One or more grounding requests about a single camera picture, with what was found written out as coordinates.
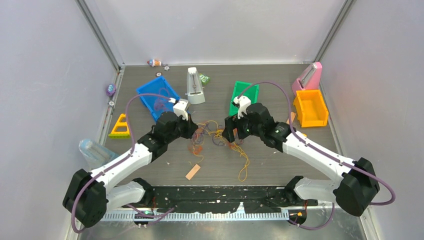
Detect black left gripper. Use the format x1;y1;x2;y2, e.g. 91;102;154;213
166;112;198;144

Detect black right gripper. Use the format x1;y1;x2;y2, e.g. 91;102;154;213
222;111;264;143

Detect red purple cable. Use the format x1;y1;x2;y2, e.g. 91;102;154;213
152;86;171;114

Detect coloured cable bundle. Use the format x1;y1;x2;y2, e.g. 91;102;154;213
187;119;251;182

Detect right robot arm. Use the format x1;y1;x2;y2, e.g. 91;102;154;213
222;103;380;217

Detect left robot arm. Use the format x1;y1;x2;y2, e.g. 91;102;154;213
62;111;198;228

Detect green plastic bin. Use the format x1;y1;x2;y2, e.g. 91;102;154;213
228;81;260;116

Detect blue plastic bin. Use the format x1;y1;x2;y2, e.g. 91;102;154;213
135;76;180;122

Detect white metronome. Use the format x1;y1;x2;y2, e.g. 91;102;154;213
187;67;206;105

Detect flat wooden block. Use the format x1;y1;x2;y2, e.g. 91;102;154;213
185;164;201;181

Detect green monster toy block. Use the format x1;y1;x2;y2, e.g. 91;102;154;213
199;73;211;85

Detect yellow triangle on green base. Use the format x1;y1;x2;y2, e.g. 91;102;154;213
108;113;131;139

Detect small wooden block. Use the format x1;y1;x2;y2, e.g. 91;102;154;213
286;111;296;124

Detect small clown figurine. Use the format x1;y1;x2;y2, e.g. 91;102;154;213
146;59;163;67

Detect purple round toy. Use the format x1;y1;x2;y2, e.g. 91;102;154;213
106;83;117;97

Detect clear plastic bottle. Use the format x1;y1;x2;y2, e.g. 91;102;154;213
78;138;119;170

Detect orange plastic bin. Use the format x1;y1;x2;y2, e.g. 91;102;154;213
293;89;329;128

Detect pink metronome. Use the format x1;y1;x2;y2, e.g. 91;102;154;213
291;61;323;96

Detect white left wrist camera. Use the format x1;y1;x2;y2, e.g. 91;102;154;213
168;97;190;121

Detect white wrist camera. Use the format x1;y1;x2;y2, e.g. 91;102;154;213
168;97;190;121
233;95;251;119

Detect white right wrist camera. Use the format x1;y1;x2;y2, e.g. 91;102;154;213
233;95;251;119

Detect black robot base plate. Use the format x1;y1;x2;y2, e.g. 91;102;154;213
131;185;306;214

